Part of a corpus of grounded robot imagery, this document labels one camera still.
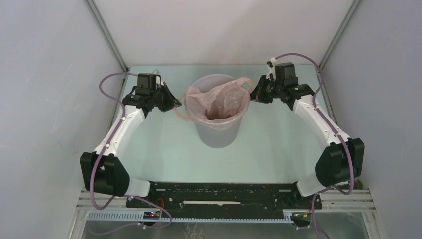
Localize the pink plastic trash bag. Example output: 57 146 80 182
173 77 255 130

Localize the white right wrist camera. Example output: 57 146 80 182
266 57 277 81

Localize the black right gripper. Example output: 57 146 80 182
248 75 284 104

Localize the left controller board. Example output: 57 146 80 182
142 211 161 220

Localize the controller board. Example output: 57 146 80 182
291 212 312 220
142 211 161 220

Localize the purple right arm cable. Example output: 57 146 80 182
273 52 355 195

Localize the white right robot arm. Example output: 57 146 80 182
250 61 365 208

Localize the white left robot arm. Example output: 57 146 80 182
80 71 181 208

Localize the right controller board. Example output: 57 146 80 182
291 212 312 220

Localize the grey slotted cable duct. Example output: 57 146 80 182
86 210 311 224

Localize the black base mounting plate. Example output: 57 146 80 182
145 182 318 219

